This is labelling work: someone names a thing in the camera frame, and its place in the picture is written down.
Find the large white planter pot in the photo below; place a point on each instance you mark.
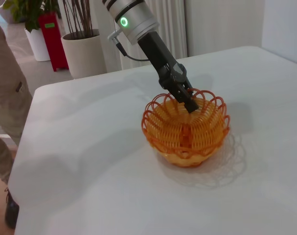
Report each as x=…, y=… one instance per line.
x=84, y=56

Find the white pleated curtain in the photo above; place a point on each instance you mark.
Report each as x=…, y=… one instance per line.
x=170, y=24

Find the orange woven plastic basket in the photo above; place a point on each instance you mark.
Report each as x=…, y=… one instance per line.
x=185, y=137

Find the small white planter pot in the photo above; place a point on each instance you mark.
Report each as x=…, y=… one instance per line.
x=39, y=46

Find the person in khaki trousers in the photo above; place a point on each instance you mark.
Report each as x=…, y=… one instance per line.
x=6, y=73

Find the green leafy plant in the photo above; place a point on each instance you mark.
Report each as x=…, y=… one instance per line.
x=28, y=12

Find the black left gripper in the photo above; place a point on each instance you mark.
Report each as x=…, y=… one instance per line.
x=160, y=58

